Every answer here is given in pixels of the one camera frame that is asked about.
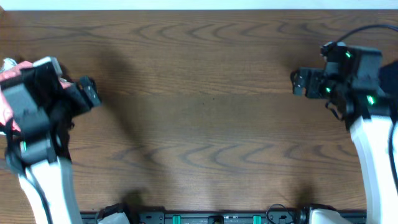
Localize red grey black garment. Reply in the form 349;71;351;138
379;61;398;96

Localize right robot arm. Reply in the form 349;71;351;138
290;42;397;223

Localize black mounting rail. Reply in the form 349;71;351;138
80;203;368;224

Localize pink printed shirt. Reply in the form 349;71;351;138
1;61;75;136

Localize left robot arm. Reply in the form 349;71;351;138
1;57;130;223

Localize white patterned garment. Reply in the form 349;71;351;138
0;58;17;73

